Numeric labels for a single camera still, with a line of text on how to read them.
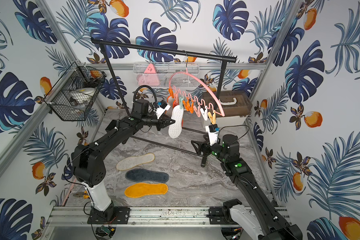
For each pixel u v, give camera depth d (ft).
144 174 2.90
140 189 2.73
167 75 3.38
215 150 2.10
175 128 2.79
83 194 2.62
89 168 1.58
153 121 2.40
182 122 2.74
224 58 1.75
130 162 3.03
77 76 2.97
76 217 2.50
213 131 2.06
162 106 2.35
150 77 2.95
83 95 2.62
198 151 2.20
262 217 1.58
